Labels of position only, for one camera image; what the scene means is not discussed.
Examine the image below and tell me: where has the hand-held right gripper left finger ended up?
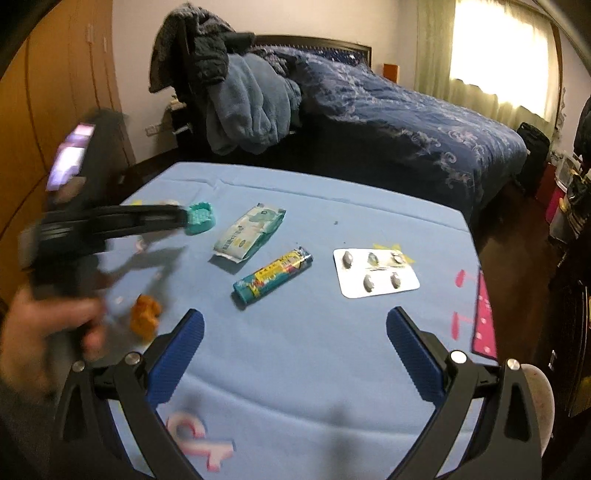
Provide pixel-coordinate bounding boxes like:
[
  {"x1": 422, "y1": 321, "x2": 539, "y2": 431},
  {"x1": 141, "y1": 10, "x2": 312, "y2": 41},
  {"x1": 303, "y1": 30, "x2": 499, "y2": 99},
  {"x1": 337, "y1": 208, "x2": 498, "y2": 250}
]
[{"x1": 52, "y1": 308, "x2": 205, "y2": 480}]

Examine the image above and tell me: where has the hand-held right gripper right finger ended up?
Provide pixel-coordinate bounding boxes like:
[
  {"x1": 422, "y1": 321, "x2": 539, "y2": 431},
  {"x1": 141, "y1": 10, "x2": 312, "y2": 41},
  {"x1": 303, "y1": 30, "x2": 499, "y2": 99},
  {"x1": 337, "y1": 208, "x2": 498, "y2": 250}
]
[{"x1": 386, "y1": 306, "x2": 543, "y2": 480}]

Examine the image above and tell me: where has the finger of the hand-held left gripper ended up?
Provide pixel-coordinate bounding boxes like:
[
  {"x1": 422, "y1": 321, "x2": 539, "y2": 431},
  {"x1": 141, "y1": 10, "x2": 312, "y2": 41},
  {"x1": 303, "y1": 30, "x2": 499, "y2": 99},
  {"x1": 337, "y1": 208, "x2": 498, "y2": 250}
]
[{"x1": 92, "y1": 202, "x2": 192, "y2": 254}]

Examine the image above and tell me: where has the orange piece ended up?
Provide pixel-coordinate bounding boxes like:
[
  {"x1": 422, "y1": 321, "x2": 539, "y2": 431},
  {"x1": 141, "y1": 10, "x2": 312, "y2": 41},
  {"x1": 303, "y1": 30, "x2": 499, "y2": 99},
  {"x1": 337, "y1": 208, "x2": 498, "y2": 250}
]
[{"x1": 130, "y1": 294, "x2": 162, "y2": 340}]

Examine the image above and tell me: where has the teal bumpy plastic piece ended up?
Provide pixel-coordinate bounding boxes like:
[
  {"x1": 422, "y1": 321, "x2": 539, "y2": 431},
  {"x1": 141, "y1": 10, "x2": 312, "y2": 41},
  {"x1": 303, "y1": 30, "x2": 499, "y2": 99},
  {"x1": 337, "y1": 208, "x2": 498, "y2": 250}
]
[{"x1": 184, "y1": 201, "x2": 216, "y2": 236}]

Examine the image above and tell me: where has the silver pill blister pack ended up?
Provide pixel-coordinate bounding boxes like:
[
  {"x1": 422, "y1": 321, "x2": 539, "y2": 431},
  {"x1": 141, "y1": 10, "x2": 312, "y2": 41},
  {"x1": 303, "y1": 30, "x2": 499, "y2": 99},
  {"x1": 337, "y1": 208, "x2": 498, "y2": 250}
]
[{"x1": 332, "y1": 248, "x2": 421, "y2": 298}]

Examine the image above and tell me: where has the green white tissue pack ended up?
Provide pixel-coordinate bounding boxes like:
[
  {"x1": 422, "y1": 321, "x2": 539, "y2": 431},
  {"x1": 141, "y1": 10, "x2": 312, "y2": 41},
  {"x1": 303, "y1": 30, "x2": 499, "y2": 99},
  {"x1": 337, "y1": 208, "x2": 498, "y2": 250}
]
[{"x1": 212, "y1": 204, "x2": 287, "y2": 264}]

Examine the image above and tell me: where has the colourful printed lighter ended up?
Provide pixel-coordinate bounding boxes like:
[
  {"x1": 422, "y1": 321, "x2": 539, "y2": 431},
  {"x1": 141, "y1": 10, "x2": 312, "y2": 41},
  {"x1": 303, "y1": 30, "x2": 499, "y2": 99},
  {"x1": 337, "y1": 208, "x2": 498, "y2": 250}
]
[{"x1": 232, "y1": 247, "x2": 314, "y2": 309}]

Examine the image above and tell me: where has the white pink-speckled basin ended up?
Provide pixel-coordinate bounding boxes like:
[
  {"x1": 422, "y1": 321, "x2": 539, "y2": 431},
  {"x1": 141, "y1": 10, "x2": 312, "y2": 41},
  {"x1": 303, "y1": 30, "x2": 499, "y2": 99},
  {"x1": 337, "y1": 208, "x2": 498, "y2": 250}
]
[{"x1": 519, "y1": 362, "x2": 555, "y2": 457}]

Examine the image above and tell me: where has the person's left forearm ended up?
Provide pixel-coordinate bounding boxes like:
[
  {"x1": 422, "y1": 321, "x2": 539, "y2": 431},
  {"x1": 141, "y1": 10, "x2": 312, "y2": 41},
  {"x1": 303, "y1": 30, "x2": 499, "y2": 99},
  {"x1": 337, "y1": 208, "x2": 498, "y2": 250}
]
[{"x1": 0, "y1": 376, "x2": 65, "y2": 480}]

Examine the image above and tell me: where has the person's left hand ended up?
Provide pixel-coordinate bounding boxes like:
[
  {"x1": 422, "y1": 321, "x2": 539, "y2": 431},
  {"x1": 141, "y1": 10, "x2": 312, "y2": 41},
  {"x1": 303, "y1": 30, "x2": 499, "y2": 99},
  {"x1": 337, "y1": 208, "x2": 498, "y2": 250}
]
[{"x1": 0, "y1": 276, "x2": 109, "y2": 398}]

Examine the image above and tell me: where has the dark nightstand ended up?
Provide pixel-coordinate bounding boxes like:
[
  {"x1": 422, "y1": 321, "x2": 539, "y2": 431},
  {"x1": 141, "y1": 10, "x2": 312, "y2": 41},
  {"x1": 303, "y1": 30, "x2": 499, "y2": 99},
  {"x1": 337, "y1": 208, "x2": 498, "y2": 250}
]
[{"x1": 168, "y1": 99, "x2": 208, "y2": 153}]

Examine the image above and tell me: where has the blue printed tablecloth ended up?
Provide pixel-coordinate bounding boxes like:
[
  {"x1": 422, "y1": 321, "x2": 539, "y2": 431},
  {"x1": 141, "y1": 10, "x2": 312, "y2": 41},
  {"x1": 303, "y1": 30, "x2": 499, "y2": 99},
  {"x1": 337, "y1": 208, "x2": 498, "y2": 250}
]
[{"x1": 90, "y1": 161, "x2": 499, "y2": 480}]

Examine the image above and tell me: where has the blue fleece blanket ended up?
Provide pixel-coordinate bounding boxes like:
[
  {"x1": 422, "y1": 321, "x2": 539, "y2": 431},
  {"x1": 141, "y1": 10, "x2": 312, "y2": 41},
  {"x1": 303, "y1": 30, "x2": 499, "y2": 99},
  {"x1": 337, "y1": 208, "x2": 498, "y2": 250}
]
[{"x1": 205, "y1": 53, "x2": 303, "y2": 155}]

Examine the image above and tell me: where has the wooden wardrobe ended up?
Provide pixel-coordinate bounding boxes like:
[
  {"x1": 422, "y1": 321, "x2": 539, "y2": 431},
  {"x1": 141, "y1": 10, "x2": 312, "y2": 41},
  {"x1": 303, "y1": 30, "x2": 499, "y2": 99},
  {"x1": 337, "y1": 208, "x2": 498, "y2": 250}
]
[{"x1": 0, "y1": 0, "x2": 134, "y2": 241}]

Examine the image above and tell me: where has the dark padded jacket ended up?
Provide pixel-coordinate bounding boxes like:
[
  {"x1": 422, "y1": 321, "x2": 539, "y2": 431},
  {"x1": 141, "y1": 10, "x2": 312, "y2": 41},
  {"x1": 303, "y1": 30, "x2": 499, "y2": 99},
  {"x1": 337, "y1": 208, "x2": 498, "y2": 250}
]
[{"x1": 191, "y1": 31, "x2": 254, "y2": 86}]

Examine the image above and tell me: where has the grey patterned garment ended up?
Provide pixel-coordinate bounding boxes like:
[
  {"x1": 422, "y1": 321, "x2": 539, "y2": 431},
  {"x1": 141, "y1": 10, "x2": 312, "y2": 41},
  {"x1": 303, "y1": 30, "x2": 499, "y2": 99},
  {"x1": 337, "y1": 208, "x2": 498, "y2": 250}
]
[{"x1": 148, "y1": 4, "x2": 236, "y2": 93}]

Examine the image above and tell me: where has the pink storage box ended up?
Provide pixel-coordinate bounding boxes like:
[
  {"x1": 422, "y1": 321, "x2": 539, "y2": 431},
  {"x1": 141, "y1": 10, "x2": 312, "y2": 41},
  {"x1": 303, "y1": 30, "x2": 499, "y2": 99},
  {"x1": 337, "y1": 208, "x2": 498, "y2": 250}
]
[{"x1": 545, "y1": 182, "x2": 566, "y2": 224}]

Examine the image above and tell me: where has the black suitcase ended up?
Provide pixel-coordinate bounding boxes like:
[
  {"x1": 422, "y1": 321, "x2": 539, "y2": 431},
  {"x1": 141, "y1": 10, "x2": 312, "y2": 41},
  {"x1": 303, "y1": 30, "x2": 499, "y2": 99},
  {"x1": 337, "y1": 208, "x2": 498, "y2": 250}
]
[{"x1": 516, "y1": 122, "x2": 551, "y2": 195}]

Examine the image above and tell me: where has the bed with blue bedding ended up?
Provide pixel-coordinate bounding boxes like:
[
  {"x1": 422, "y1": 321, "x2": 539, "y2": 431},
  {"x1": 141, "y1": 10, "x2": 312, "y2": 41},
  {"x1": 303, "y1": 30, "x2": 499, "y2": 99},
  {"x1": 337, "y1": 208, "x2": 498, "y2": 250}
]
[{"x1": 295, "y1": 46, "x2": 529, "y2": 222}]

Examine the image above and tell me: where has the white storage box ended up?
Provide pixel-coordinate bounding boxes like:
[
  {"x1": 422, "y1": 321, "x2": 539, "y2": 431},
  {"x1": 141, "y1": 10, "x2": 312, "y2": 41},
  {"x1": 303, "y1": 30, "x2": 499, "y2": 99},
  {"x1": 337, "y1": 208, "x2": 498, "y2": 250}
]
[{"x1": 556, "y1": 154, "x2": 578, "y2": 186}]

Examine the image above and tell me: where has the dark blue starred pillow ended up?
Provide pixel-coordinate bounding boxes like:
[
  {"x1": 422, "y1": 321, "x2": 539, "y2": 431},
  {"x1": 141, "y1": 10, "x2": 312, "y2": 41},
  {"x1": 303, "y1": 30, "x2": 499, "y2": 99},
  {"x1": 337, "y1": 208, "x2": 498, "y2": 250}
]
[{"x1": 259, "y1": 45, "x2": 370, "y2": 69}]

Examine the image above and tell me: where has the dark wooden headboard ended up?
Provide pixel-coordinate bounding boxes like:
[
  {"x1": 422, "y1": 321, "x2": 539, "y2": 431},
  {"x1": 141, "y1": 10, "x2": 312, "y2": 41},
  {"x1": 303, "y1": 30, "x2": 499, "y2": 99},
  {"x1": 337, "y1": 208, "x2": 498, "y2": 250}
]
[{"x1": 252, "y1": 34, "x2": 372, "y2": 65}]

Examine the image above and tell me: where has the black hanging coat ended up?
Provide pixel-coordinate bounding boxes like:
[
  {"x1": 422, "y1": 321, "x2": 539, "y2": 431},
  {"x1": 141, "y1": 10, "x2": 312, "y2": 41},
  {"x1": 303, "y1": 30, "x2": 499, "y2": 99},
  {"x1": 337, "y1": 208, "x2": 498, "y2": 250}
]
[{"x1": 575, "y1": 95, "x2": 591, "y2": 162}]

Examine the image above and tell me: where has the pale green curtain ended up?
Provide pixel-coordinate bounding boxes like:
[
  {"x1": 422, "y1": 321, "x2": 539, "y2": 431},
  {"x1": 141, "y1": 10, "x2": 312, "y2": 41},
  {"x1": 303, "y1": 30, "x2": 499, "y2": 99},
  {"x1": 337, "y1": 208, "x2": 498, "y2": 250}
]
[{"x1": 416, "y1": 0, "x2": 561, "y2": 125}]

